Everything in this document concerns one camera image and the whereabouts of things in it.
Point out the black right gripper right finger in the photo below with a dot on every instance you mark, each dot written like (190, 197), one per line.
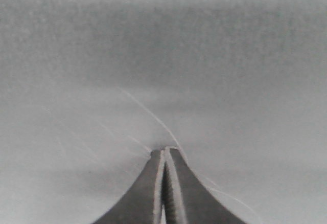
(185, 199)

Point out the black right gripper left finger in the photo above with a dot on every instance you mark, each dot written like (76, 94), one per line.
(142, 203)

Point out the dark grey fridge door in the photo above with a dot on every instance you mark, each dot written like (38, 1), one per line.
(90, 87)

